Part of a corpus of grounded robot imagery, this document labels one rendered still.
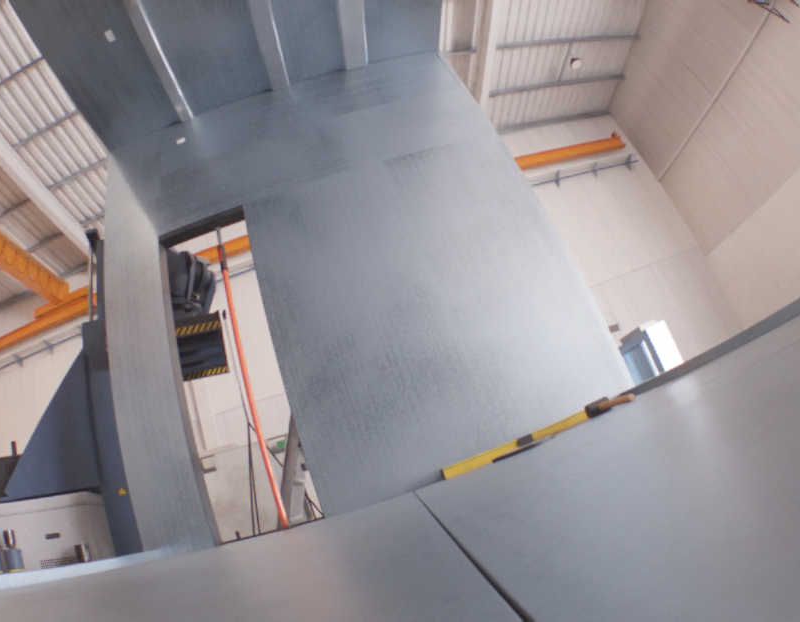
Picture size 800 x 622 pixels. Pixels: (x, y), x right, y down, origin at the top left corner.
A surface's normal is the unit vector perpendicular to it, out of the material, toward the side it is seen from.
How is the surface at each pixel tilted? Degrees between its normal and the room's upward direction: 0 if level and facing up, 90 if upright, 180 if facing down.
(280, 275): 90
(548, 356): 90
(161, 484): 90
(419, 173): 90
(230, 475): 78
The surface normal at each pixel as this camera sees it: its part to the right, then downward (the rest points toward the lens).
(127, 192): 0.00, -0.37
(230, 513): -0.02, -0.56
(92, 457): 0.29, -0.45
